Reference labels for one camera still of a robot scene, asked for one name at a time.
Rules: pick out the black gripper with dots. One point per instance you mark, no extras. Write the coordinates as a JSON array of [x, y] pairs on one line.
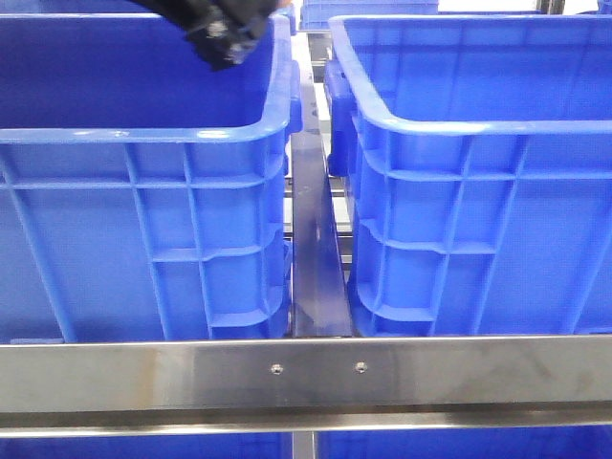
[[222, 33]]

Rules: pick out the blue bin far back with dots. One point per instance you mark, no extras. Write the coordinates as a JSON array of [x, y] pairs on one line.
[[314, 15]]

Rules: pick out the blue plastic bin left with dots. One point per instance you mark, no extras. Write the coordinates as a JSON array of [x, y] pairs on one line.
[[141, 192]]

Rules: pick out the blue plastic bin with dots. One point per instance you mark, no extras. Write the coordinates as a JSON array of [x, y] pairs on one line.
[[477, 153], [141, 192]]

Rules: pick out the blue plastic bin right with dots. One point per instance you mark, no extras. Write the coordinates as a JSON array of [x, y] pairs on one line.
[[477, 153]]

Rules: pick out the steel rack centre divider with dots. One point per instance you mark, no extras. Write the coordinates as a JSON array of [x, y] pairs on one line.
[[319, 295]]

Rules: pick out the blue bin lower left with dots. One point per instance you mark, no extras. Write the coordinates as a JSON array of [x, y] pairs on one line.
[[238, 445]]

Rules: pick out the blue bin lower right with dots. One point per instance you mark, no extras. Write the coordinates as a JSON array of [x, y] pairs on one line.
[[504, 442]]

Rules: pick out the steel rack front rail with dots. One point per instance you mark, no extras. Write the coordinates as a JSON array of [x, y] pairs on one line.
[[223, 386]]

